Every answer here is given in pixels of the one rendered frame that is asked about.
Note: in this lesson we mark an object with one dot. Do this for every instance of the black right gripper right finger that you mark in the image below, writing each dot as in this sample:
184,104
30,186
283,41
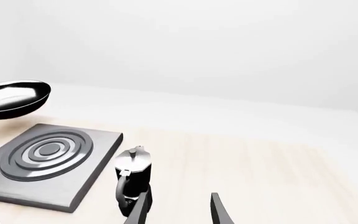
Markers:
218,211

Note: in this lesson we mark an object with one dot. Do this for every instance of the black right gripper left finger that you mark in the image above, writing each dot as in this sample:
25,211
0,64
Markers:
139,211

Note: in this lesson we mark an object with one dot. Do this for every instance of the flat black stove plate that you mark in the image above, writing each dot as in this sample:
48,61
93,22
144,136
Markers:
47,168

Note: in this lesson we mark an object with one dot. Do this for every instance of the black frying pan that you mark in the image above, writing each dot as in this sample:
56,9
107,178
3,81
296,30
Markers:
14,99

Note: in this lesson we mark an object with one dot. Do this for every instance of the black and silver moka pot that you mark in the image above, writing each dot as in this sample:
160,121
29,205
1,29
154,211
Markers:
134,172

